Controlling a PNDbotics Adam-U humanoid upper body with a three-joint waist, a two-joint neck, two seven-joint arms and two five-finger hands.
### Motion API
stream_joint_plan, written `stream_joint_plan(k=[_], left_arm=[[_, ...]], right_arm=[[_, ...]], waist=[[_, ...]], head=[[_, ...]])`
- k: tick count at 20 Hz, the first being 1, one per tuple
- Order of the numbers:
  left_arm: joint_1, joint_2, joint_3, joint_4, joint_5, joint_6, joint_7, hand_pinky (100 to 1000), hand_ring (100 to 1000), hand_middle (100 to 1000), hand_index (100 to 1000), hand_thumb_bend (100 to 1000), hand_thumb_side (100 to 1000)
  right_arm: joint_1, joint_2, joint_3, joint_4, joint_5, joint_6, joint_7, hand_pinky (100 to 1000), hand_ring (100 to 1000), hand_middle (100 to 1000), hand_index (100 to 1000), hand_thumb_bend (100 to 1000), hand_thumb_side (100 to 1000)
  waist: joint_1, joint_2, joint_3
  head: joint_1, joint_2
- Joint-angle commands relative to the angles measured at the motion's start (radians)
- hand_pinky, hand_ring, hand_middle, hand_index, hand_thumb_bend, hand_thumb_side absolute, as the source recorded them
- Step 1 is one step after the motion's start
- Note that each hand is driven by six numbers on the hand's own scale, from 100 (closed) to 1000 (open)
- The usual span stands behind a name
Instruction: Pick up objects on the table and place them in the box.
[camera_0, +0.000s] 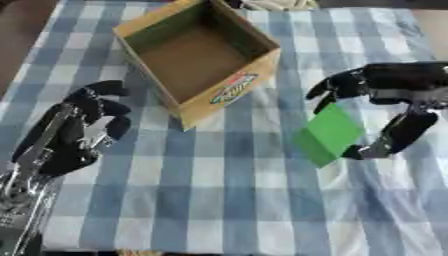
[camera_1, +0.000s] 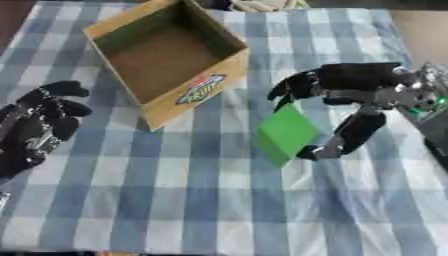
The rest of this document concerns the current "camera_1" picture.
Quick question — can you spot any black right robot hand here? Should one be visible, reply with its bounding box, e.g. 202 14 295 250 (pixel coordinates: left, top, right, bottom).
266 61 424 161

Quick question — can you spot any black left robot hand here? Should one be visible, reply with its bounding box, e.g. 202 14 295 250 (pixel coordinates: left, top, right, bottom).
0 80 95 179

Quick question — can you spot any tan cardboard box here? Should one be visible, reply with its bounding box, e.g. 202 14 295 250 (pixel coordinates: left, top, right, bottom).
82 0 252 132

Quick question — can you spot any pale crumpled object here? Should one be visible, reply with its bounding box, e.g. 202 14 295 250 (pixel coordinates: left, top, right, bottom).
229 0 312 13

